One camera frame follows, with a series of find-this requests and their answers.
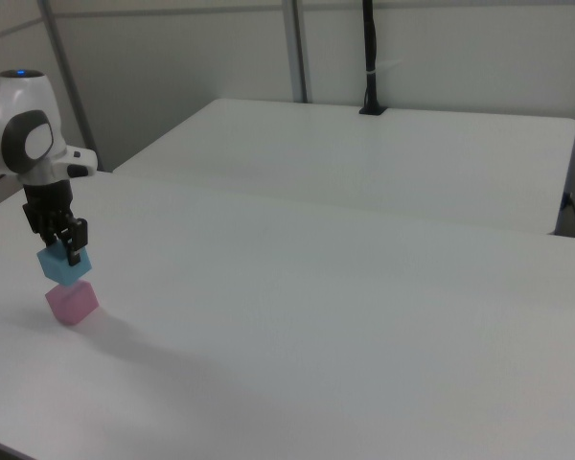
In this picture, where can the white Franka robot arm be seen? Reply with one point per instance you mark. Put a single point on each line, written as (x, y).
(29, 144)

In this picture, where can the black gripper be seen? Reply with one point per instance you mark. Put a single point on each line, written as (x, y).
(45, 206)

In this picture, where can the white side table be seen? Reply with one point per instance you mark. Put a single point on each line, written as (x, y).
(364, 167)

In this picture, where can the blue cube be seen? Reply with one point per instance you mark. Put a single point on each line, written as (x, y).
(60, 270)

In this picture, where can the pink cube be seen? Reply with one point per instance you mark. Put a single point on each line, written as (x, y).
(72, 304)

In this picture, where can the black camera pole stand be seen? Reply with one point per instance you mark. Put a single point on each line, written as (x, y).
(371, 48)

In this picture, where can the grey metal partition post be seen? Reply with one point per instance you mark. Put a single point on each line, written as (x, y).
(69, 86)
(294, 48)

